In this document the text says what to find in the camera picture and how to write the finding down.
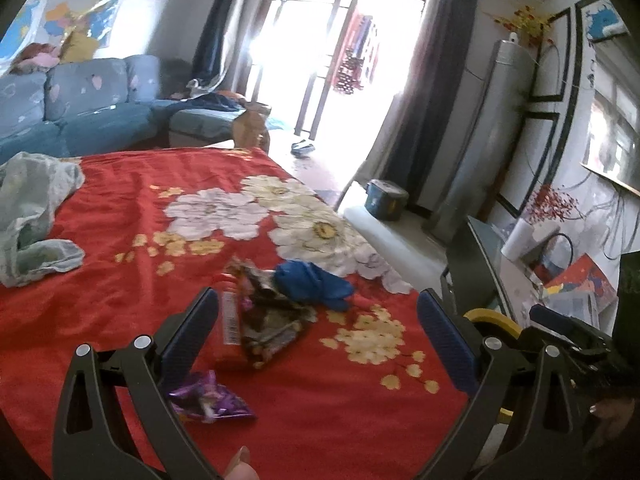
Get printed paper sheet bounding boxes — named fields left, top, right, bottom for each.
left=547, top=290, right=601, bottom=331

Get yellow rimmed trash bin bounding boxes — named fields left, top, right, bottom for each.
left=462, top=308, right=523, bottom=421

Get brown paper bag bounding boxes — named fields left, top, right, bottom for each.
left=231, top=101, right=272, bottom=153

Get country map poster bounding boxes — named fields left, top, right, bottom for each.
left=45, top=0, right=123, bottom=48

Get pink clothes pile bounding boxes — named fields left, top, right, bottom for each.
left=12, top=42, right=61, bottom=68

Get red book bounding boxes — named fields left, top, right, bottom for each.
left=542, top=253, right=618, bottom=313

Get hanging clothes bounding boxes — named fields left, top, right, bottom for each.
left=332, top=10, right=381, bottom=95

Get dark blue curtain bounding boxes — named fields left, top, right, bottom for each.
left=191, top=0, right=251, bottom=93

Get yellow artificial flowers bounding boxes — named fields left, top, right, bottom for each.
left=494, top=6, right=556, bottom=48

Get person's right hand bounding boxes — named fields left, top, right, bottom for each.
left=589, top=395, right=633, bottom=432

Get blue patterned sofa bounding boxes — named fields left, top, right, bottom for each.
left=0, top=55, right=271, bottom=166

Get yellow pillow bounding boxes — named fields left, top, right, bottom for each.
left=60, top=29, right=98, bottom=64

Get blue wall picture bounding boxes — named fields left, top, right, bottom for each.
left=585, top=0, right=632, bottom=43

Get world map poster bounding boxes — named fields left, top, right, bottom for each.
left=0, top=0, right=51, bottom=63

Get purple wrapper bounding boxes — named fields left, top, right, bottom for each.
left=167, top=370, right=257, bottom=423

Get blue cloth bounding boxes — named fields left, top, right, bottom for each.
left=274, top=259, right=357, bottom=312

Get television cabinet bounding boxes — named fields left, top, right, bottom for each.
left=445, top=215, right=621, bottom=341

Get wall mounted television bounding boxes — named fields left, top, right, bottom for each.
left=580, top=67, right=640, bottom=191

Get grey curtain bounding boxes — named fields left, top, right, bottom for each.
left=360, top=0, right=481, bottom=216

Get brown wrapper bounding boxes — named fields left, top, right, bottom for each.
left=227, top=257, right=317, bottom=368

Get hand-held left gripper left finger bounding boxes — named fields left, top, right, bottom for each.
left=52, top=286, right=223, bottom=480

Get red floral blanket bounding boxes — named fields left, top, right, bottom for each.
left=0, top=146, right=471, bottom=480

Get person's left hand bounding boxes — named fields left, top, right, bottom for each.
left=224, top=446, right=261, bottom=480

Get dangling black cables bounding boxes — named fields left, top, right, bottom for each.
left=590, top=195, right=632, bottom=261

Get round blue stool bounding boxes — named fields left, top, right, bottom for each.
left=364, top=178, right=410, bottom=223

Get light green crumpled cloth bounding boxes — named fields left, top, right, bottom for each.
left=0, top=152, right=87, bottom=288

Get black looped lamp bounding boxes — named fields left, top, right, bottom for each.
left=542, top=232, right=574, bottom=272

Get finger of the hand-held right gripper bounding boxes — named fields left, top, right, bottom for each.
left=529, top=304, right=608, bottom=356

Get red snack packet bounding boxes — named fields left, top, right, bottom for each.
left=216, top=272, right=251, bottom=372

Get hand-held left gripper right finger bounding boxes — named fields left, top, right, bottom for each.
left=417, top=287, right=591, bottom=480

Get grey standing air conditioner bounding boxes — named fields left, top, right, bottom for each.
left=427, top=39, right=543, bottom=233

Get white vase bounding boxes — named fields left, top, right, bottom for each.
left=501, top=220, right=535, bottom=262

